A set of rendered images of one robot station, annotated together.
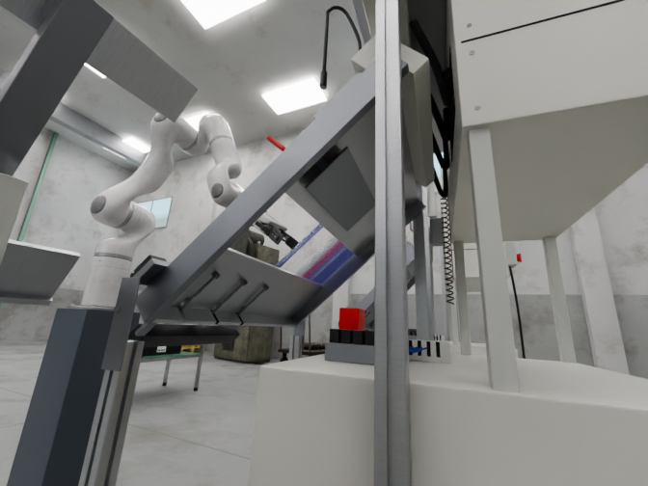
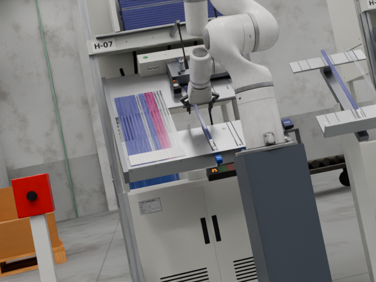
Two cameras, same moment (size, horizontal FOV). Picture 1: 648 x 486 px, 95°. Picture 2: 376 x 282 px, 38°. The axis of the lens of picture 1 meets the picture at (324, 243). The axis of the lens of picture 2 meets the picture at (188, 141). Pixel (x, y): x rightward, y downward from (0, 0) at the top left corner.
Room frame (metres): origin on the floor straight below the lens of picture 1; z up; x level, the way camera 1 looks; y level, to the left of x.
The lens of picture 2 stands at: (2.14, 2.07, 0.71)
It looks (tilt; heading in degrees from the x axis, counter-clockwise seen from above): 2 degrees up; 239
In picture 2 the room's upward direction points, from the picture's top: 11 degrees counter-clockwise
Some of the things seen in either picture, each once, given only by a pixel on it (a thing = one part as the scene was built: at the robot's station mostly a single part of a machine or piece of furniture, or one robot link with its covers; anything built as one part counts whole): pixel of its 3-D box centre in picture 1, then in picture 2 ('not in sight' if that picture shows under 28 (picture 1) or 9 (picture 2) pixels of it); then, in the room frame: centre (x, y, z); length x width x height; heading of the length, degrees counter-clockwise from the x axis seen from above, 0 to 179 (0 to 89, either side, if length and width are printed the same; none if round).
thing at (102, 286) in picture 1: (106, 284); (260, 120); (1.10, 0.78, 0.79); 0.19 x 0.19 x 0.18
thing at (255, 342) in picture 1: (251, 290); not in sight; (5.81, 1.37, 1.26); 1.32 x 1.15 x 2.52; 65
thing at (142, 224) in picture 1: (127, 231); (236, 53); (1.13, 0.77, 1.00); 0.19 x 0.12 x 0.24; 163
